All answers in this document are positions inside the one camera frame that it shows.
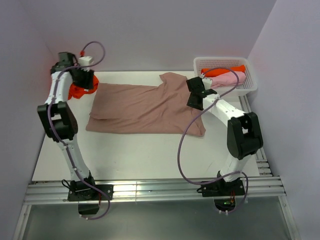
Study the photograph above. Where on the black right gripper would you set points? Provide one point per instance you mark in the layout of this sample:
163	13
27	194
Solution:
190	103

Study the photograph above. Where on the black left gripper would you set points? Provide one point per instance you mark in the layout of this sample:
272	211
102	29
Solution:
89	80

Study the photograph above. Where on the dusty pink t-shirt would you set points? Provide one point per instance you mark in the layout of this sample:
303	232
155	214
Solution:
143	109

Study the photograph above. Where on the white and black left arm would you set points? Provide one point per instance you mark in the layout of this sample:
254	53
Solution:
59	122

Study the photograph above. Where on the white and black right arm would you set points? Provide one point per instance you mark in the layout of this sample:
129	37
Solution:
243	132

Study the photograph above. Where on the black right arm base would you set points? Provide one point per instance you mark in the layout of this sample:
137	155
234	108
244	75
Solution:
223	193

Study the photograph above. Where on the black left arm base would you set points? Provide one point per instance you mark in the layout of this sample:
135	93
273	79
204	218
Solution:
89	200

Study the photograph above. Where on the crumpled orange t-shirt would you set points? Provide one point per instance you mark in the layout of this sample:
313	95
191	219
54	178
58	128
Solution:
77	92

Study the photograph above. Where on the white perforated plastic basket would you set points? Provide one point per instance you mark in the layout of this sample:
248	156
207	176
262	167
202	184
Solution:
212	63

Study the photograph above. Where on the rolled light pink t-shirt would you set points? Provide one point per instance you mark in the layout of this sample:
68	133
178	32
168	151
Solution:
228	79

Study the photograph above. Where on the rolled orange t-shirt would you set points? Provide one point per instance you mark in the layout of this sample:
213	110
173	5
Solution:
219	71

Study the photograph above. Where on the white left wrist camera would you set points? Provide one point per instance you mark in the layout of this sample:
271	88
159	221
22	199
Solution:
85	61

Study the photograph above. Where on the aluminium frame rail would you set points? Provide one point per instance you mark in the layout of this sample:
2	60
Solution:
53	193

